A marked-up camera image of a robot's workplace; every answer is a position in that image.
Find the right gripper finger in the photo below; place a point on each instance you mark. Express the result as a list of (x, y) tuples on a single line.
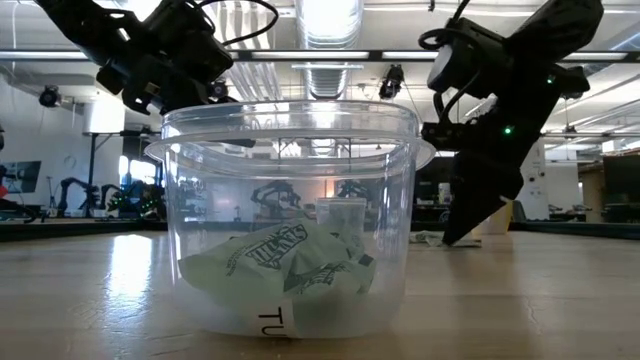
[(480, 190)]

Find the background black robot arm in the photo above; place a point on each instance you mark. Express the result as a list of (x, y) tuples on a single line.
[(137, 200), (92, 190), (277, 192)]

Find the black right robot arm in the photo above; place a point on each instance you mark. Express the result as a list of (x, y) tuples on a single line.
[(560, 25)]

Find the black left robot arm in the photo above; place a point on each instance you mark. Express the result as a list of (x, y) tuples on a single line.
[(85, 25)]

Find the white pillar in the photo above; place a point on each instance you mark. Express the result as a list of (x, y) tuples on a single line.
[(537, 185)]

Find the black stand pole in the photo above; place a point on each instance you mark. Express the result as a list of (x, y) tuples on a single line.
[(92, 165)]

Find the small clear plastic container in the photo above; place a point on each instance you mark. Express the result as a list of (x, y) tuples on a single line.
[(332, 210)]

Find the clear plastic tub with label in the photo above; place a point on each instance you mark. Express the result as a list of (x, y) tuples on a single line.
[(225, 320)]

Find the white wall box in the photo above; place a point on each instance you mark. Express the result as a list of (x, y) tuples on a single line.
[(102, 120)]

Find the black ceiling camera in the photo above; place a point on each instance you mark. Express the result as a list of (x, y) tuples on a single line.
[(48, 96), (391, 84), (219, 91)]

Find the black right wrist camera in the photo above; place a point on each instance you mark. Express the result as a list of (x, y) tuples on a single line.
[(475, 55)]

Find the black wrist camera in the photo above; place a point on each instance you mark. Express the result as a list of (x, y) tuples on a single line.
[(205, 47), (475, 55)]

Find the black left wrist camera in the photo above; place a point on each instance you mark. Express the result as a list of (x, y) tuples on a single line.
[(205, 47)]

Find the silver ceiling ventilation duct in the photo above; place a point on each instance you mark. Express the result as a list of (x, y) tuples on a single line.
[(327, 80)]

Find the ceiling light rail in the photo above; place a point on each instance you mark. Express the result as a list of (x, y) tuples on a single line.
[(310, 55)]

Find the dark wall monitor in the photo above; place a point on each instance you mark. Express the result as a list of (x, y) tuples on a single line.
[(22, 175)]

